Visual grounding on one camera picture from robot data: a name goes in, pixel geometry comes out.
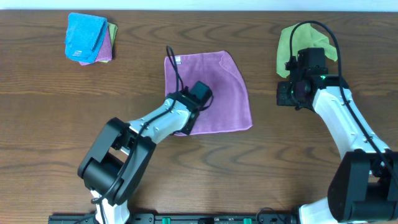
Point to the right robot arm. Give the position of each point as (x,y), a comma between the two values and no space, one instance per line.
(363,189)

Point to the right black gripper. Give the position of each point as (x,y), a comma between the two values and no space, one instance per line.
(282,99)

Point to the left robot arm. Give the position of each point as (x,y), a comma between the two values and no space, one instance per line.
(117,160)

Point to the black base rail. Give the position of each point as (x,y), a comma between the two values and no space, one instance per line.
(148,218)

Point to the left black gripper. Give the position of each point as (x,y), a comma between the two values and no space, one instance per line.
(187,130)

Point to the folded pink cloth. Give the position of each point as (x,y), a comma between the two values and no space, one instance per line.
(105,53)

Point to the purple microfiber cloth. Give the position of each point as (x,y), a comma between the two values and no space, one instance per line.
(230,110)

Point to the folded green cloth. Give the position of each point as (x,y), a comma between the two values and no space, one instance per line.
(113,30)

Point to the crumpled green cloth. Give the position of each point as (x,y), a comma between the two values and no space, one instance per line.
(304,37)

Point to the folded blue cloth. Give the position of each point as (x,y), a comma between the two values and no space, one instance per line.
(84,37)

